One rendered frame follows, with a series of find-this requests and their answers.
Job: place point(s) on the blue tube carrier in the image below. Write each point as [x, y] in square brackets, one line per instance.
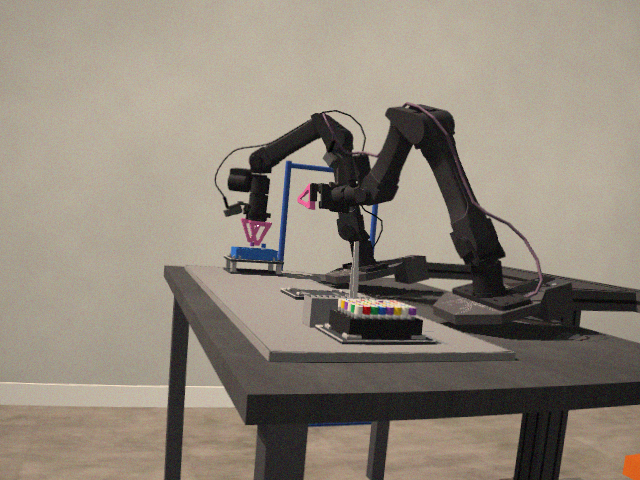
[254, 254]

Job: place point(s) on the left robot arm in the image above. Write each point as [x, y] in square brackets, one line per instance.
[473, 233]

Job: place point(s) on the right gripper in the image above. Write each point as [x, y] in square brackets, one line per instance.
[256, 205]

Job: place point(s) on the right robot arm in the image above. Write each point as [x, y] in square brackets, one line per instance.
[350, 225]

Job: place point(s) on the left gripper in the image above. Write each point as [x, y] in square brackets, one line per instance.
[332, 194]

